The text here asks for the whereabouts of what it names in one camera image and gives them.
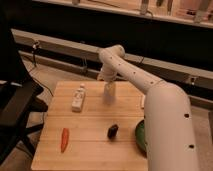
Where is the white small bottle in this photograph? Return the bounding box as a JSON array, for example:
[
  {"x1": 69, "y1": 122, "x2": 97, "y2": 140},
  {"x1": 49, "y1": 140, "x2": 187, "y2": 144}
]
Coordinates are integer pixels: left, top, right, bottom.
[{"x1": 71, "y1": 84, "x2": 86, "y2": 112}]

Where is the black floor cable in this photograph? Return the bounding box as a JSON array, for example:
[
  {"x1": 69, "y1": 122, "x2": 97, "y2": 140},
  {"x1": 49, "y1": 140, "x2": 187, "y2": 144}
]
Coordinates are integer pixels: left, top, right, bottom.
[{"x1": 20, "y1": 46, "x2": 54, "y2": 98}]

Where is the orange carrot toy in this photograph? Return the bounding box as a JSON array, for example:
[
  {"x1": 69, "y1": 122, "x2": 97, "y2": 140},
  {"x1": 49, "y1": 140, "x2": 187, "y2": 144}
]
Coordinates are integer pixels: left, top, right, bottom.
[{"x1": 61, "y1": 128, "x2": 69, "y2": 153}]

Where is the dark eggplant toy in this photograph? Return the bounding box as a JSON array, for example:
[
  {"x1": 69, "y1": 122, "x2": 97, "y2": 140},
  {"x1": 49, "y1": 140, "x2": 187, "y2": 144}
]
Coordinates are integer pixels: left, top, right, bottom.
[{"x1": 107, "y1": 124, "x2": 119, "y2": 139}]

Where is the green ceramic bowl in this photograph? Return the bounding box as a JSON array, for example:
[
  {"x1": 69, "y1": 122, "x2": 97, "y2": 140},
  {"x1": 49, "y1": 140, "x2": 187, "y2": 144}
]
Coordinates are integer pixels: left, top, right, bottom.
[{"x1": 135, "y1": 120, "x2": 146, "y2": 155}]

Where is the black hanging cable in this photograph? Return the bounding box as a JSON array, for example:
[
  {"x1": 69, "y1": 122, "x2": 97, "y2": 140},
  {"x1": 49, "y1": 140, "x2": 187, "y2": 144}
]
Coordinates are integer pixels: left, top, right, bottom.
[{"x1": 134, "y1": 9, "x2": 155, "y2": 66}]

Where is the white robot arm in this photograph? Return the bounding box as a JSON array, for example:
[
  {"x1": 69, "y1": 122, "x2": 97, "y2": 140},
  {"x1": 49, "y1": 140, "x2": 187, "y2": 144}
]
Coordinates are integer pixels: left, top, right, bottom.
[{"x1": 98, "y1": 45, "x2": 200, "y2": 171}]

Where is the black office chair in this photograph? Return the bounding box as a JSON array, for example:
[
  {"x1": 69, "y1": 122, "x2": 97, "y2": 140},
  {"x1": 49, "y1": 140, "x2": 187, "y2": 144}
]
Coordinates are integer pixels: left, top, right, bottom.
[{"x1": 0, "y1": 19, "x2": 48, "y2": 165}]

